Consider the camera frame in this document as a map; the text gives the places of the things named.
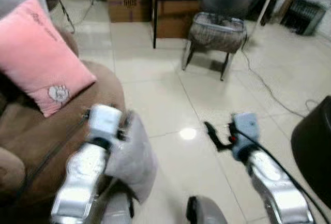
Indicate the grey left robot leg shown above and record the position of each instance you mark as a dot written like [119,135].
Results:
[118,211]

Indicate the grey right robot leg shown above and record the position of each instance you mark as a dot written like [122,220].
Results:
[207,212]

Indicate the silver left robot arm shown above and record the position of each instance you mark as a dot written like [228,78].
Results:
[83,177]

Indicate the pink pillow with cartoon print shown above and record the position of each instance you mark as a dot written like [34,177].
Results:
[36,53]

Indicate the patterned stool with metal legs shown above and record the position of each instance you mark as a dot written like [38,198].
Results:
[217,35]

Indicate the brown fabric sofa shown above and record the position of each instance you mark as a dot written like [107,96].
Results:
[36,131]

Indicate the black radiator heater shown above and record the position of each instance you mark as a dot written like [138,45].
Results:
[302,17]

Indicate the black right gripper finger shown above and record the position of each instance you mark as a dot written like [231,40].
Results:
[212,135]

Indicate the light grey pillow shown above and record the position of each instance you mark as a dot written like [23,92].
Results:
[133,157]

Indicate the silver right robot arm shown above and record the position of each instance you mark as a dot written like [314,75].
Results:
[276,188]

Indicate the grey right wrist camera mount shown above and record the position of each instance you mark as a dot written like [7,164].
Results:
[244,131]

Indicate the grey robot leg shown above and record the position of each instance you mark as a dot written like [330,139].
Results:
[207,212]
[118,211]

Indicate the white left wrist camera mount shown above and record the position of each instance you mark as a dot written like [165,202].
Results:
[105,121]

